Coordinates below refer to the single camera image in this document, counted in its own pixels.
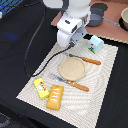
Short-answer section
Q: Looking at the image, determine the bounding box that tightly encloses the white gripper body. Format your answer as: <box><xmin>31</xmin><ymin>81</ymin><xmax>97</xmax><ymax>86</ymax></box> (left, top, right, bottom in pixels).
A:
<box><xmin>57</xmin><ymin>13</ymin><xmax>90</xmax><ymax>47</ymax></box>

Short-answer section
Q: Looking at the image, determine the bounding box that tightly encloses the light blue milk carton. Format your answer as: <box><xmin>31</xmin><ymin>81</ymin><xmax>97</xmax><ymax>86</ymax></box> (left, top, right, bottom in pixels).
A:
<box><xmin>88</xmin><ymin>35</ymin><xmax>104</xmax><ymax>54</ymax></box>

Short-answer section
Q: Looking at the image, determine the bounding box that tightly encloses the yellow butter box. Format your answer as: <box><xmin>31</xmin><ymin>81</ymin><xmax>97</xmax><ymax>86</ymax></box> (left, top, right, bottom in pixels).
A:
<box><xmin>34</xmin><ymin>78</ymin><xmax>49</xmax><ymax>99</ymax></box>

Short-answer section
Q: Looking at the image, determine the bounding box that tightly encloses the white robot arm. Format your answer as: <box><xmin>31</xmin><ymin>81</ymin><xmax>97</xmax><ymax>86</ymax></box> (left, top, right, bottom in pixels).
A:
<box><xmin>42</xmin><ymin>0</ymin><xmax>91</xmax><ymax>47</ymax></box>

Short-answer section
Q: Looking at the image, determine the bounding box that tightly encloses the round wooden plate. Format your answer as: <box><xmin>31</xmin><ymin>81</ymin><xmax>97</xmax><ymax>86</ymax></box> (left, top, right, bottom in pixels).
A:
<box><xmin>59</xmin><ymin>57</ymin><xmax>86</xmax><ymax>81</ymax></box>

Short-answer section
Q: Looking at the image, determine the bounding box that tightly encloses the beige bowl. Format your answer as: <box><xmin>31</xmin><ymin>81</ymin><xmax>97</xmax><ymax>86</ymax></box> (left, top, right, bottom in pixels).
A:
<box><xmin>121</xmin><ymin>7</ymin><xmax>128</xmax><ymax>30</ymax></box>

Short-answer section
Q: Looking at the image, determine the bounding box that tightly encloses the beige woven placemat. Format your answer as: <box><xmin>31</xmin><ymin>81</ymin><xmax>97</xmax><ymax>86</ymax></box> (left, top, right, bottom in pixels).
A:
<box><xmin>17</xmin><ymin>39</ymin><xmax>118</xmax><ymax>128</ymax></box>

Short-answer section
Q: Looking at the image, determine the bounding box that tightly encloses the blue striped cloth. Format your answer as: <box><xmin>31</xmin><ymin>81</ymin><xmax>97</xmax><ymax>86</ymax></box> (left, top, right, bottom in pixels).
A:
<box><xmin>0</xmin><ymin>0</ymin><xmax>24</xmax><ymax>16</ymax></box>

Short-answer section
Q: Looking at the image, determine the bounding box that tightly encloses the grey saucepan with handle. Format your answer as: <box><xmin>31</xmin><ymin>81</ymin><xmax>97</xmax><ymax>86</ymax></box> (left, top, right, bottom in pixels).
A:
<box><xmin>88</xmin><ymin>8</ymin><xmax>119</xmax><ymax>27</ymax></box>

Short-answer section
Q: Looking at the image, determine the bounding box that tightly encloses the knife with wooden handle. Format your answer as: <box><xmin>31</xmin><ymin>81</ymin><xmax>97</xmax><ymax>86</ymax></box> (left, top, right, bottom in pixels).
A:
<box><xmin>64</xmin><ymin>53</ymin><xmax>101</xmax><ymax>65</ymax></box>

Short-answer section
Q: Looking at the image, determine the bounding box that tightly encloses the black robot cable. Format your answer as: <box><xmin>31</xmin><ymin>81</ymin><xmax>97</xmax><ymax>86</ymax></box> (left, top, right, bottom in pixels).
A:
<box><xmin>0</xmin><ymin>1</ymin><xmax>73</xmax><ymax>78</ymax></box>

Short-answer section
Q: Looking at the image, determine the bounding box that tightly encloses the fork with wooden handle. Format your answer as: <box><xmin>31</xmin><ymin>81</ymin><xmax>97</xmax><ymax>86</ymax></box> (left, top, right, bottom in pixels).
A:
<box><xmin>48</xmin><ymin>73</ymin><xmax>89</xmax><ymax>92</ymax></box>

